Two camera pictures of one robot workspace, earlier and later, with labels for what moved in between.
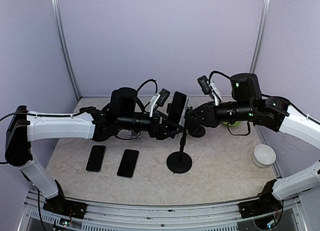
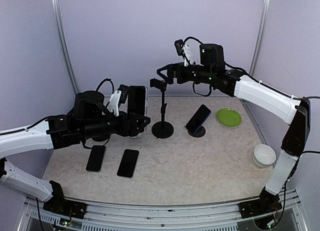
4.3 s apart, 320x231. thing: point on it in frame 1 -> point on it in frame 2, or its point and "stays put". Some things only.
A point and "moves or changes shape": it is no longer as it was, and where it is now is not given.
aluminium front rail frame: (217, 216) stays put
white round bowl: (263, 155) stays put
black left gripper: (157, 128) -> (132, 130)
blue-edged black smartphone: (96, 158) stays put
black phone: (128, 163) stays put
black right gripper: (211, 118) -> (172, 69)
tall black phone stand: (180, 162) moves or changes shape
